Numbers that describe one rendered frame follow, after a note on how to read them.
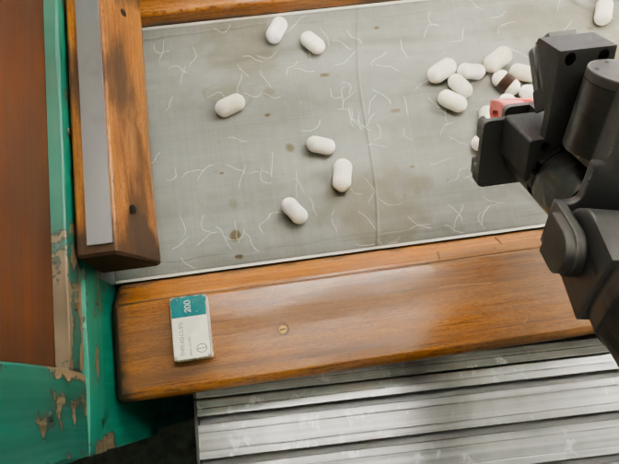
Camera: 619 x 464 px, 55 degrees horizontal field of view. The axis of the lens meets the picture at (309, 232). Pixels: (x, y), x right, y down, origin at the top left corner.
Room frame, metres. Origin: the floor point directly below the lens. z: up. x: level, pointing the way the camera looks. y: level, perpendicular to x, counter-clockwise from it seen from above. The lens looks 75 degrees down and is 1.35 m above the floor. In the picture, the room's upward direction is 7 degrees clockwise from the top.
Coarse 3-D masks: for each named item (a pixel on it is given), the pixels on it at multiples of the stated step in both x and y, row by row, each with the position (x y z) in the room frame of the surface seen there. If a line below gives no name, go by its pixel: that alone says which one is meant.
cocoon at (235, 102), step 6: (228, 96) 0.31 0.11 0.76; (234, 96) 0.31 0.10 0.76; (240, 96) 0.31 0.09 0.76; (222, 102) 0.30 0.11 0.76; (228, 102) 0.30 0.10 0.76; (234, 102) 0.30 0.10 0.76; (240, 102) 0.30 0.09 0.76; (216, 108) 0.29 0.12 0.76; (222, 108) 0.29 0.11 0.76; (228, 108) 0.29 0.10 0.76; (234, 108) 0.29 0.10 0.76; (240, 108) 0.30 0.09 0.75; (222, 114) 0.29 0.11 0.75; (228, 114) 0.29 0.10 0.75
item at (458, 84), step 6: (450, 78) 0.36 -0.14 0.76; (456, 78) 0.36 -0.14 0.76; (462, 78) 0.36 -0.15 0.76; (450, 84) 0.36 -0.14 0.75; (456, 84) 0.35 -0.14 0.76; (462, 84) 0.35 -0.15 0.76; (468, 84) 0.36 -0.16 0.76; (456, 90) 0.35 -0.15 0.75; (462, 90) 0.35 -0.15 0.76; (468, 90) 0.35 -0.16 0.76; (462, 96) 0.34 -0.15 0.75; (468, 96) 0.34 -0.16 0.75
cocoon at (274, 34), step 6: (276, 18) 0.41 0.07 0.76; (282, 18) 0.41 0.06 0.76; (270, 24) 0.41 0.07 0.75; (276, 24) 0.40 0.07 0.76; (282, 24) 0.40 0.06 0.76; (270, 30) 0.39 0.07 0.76; (276, 30) 0.39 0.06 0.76; (282, 30) 0.40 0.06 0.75; (270, 36) 0.39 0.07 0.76; (276, 36) 0.39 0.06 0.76; (282, 36) 0.39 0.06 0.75; (270, 42) 0.39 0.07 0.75; (276, 42) 0.39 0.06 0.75
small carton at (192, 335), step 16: (176, 304) 0.07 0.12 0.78; (192, 304) 0.07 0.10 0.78; (208, 304) 0.07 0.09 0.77; (176, 320) 0.05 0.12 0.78; (192, 320) 0.05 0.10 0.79; (208, 320) 0.06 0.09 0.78; (176, 336) 0.04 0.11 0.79; (192, 336) 0.04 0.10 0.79; (208, 336) 0.04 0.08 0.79; (176, 352) 0.02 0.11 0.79; (192, 352) 0.02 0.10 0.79; (208, 352) 0.03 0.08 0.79
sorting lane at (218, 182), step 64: (448, 0) 0.48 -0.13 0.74; (512, 0) 0.49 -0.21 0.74; (576, 0) 0.50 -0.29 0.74; (192, 64) 0.35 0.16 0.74; (256, 64) 0.36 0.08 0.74; (320, 64) 0.37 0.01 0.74; (384, 64) 0.38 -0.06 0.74; (512, 64) 0.40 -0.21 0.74; (192, 128) 0.27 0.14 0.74; (256, 128) 0.28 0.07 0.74; (320, 128) 0.29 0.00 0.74; (384, 128) 0.30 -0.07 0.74; (448, 128) 0.31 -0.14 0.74; (192, 192) 0.19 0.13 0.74; (256, 192) 0.20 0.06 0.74; (320, 192) 0.21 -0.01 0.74; (384, 192) 0.22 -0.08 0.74; (448, 192) 0.23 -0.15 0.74; (512, 192) 0.24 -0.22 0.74; (192, 256) 0.12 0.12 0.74; (256, 256) 0.13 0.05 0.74; (320, 256) 0.14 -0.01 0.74
